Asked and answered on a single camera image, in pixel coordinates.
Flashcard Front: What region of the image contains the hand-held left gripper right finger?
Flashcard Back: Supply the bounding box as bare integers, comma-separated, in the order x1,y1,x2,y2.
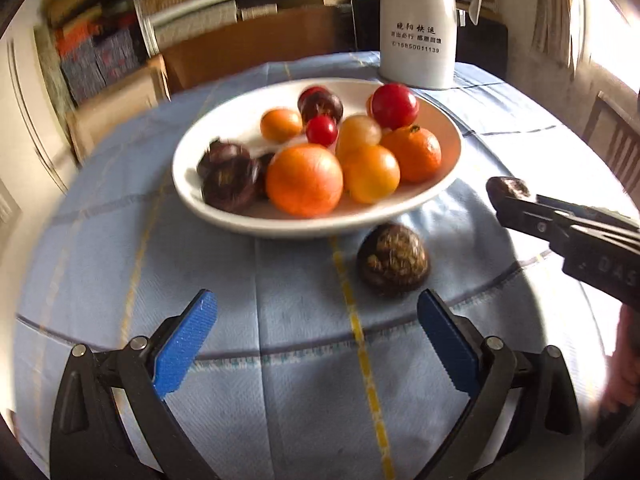
417,288,583,480

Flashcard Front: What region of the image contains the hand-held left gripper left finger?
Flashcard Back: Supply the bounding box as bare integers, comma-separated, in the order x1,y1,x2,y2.
50,289,221,480

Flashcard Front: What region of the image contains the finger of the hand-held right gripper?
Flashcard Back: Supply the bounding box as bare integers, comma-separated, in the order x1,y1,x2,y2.
492,194,571,248
532,194,640,233

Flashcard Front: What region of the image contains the dark water chestnut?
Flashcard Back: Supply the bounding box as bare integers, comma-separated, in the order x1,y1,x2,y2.
201,162,261,212
486,176,532,206
356,223,431,292
298,86,345,126
255,151,277,200
196,140,252,181

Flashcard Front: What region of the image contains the orange mandarin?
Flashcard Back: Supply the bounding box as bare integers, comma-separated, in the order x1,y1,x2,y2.
381,125,443,184

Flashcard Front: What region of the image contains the yellow-orange citrus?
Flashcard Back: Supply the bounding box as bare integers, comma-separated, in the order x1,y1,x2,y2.
341,145,401,205

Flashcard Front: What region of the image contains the red tomato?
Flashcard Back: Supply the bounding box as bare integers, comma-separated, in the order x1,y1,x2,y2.
371,83,420,130

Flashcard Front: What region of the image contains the yellow potato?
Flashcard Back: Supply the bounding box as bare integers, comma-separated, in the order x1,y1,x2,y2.
336,114,383,158

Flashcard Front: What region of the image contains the large orange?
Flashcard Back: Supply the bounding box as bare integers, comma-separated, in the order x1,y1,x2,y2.
266,143,345,219

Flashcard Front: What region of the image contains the small red plum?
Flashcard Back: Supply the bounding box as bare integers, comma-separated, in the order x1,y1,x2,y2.
305,115,339,147

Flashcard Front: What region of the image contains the white ceramic bowl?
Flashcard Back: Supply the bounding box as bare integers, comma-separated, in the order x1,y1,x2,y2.
171,77,463,239

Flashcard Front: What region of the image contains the small orange tangerine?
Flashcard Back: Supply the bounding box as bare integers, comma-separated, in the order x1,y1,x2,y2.
260,108,304,143

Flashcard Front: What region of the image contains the person's right hand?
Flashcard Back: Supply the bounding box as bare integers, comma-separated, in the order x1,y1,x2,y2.
602,304,640,413

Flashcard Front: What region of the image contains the wooden chair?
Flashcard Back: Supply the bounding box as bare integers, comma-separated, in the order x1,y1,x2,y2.
582,91,640,196

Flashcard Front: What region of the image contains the blue checked tablecloth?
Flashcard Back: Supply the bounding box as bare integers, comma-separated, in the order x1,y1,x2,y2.
12,50,636,480

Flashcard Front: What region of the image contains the white thermos jug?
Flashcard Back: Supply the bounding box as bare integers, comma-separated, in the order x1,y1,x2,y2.
377,0,485,91

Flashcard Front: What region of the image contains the stack of blue patterned boxes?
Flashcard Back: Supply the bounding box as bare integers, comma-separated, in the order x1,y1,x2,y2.
57,27,151,106

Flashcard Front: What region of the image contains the grey marble slab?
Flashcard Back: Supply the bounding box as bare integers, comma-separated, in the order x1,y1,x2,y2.
32,25,76,126

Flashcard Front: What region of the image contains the brown cardboard box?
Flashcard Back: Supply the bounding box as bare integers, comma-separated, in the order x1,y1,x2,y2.
160,7,351,93

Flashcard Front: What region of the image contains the white patterned flat box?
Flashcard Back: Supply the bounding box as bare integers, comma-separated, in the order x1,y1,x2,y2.
155,1,238,51

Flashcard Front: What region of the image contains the white metal shelf rack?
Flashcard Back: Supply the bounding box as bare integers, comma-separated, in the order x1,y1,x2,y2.
125,0,386,56

